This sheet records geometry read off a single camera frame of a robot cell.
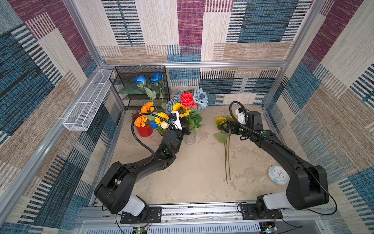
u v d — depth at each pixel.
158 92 0.76
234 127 0.76
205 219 0.73
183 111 0.73
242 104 0.74
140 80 0.71
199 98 0.68
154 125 0.73
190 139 0.96
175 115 0.66
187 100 0.68
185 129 0.70
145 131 1.06
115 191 0.43
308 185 0.42
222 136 1.02
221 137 1.02
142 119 0.70
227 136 0.99
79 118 0.91
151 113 0.63
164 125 0.72
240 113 0.77
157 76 0.72
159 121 0.74
